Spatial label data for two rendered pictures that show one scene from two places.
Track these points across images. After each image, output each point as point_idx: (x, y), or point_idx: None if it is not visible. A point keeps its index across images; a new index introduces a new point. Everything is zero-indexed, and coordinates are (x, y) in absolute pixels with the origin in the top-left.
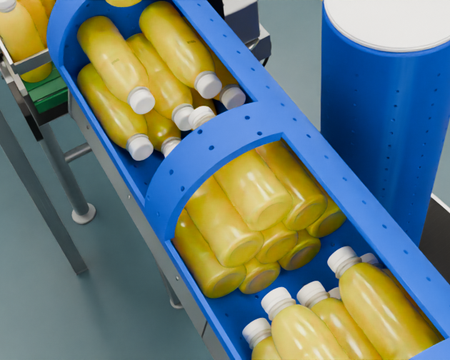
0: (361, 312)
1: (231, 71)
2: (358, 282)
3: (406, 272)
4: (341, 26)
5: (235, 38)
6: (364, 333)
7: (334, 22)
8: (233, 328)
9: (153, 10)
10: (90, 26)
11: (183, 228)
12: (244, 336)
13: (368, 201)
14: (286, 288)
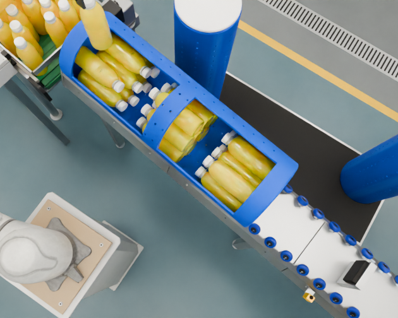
0: (240, 157)
1: (163, 71)
2: (237, 147)
3: (256, 142)
4: (187, 23)
5: (155, 51)
6: (242, 163)
7: (184, 21)
8: (188, 171)
9: None
10: (79, 53)
11: None
12: (196, 175)
13: (234, 116)
14: (199, 147)
